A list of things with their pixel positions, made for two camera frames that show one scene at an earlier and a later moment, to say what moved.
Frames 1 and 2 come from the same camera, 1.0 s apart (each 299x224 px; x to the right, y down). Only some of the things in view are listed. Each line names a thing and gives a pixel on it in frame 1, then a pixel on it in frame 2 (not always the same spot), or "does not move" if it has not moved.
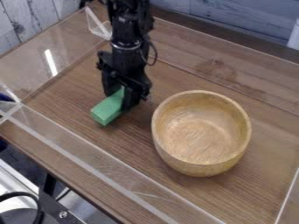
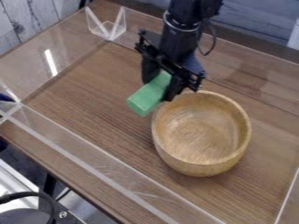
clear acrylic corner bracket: x=101 y=29 does not move
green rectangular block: x=109 y=109 -> x=145 y=99
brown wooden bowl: x=201 y=130 does not move
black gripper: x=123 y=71 -> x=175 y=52
